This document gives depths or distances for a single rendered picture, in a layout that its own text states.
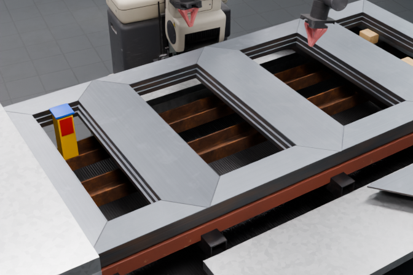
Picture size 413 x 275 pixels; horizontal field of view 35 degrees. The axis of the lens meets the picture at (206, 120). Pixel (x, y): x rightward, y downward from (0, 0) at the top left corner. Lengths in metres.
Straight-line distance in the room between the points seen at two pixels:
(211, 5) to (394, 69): 0.86
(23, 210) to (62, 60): 2.76
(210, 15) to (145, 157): 1.06
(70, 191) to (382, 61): 1.20
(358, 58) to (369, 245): 0.81
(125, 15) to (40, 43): 1.53
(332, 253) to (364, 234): 0.12
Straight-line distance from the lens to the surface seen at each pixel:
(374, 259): 1.75
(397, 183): 1.94
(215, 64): 2.27
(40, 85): 3.92
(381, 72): 2.30
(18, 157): 1.60
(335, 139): 1.94
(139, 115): 2.02
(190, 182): 1.75
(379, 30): 2.65
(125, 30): 2.96
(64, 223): 1.40
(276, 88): 2.15
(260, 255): 1.72
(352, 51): 2.41
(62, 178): 1.81
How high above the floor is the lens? 2.00
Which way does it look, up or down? 35 degrees down
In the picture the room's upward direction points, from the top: straight up
